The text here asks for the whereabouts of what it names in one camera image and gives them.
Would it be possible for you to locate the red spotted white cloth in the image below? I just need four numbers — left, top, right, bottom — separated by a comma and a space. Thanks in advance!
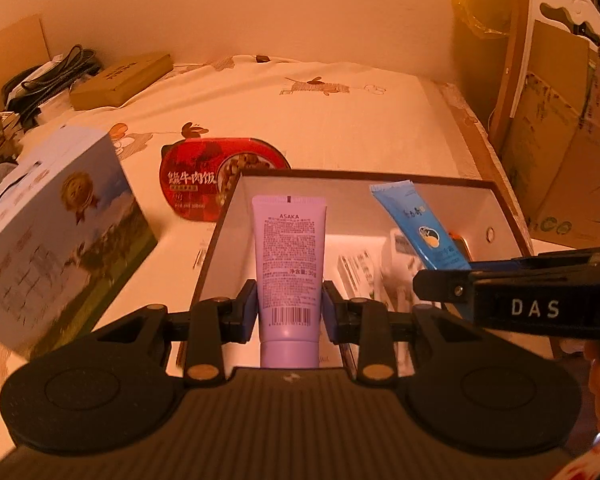
555, 445, 600, 480

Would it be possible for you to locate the yellow plastic bag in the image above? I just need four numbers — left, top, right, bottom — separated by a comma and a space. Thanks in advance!
452, 0, 577, 88

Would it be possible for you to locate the purple tube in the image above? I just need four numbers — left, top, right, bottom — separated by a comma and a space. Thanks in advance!
251, 195, 328, 368

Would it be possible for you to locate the blue tube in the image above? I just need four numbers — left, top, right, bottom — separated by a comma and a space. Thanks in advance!
369, 181, 473, 272

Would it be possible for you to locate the blue green milk carton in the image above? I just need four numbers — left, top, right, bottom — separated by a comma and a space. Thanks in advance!
0, 125, 159, 361

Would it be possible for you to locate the pile of black straps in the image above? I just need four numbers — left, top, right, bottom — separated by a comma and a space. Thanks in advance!
2, 45, 103, 127

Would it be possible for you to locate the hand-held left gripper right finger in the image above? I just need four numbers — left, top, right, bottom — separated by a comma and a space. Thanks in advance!
321, 281, 487, 384

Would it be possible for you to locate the brown cardboard box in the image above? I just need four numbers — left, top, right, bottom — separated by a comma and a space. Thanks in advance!
196, 169, 537, 378

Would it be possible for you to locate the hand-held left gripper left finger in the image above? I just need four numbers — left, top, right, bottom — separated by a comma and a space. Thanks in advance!
96, 279, 260, 387

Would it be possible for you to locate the orange utility knife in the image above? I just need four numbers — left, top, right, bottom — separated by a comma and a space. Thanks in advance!
447, 232, 474, 262

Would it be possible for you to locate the large printed cardboard box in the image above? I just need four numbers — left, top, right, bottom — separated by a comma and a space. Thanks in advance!
500, 20, 600, 252

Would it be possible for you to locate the small dark printed box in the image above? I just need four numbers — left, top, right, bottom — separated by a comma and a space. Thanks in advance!
0, 112, 25, 166

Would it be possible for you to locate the flat tan box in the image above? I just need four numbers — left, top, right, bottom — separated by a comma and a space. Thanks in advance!
70, 53, 174, 111

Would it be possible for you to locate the red meal tray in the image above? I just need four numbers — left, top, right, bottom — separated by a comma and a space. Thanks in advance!
160, 136, 292, 223

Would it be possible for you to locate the wooden board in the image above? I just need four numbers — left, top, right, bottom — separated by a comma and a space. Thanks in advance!
489, 0, 537, 147

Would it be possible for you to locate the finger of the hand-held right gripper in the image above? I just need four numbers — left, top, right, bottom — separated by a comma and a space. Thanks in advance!
412, 268, 477, 314
466, 244, 600, 273

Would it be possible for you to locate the white medicine box green print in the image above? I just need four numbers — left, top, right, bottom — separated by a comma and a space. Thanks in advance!
337, 249, 383, 308

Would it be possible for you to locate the white wifi extender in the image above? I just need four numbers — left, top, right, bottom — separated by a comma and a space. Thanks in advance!
380, 227, 433, 313

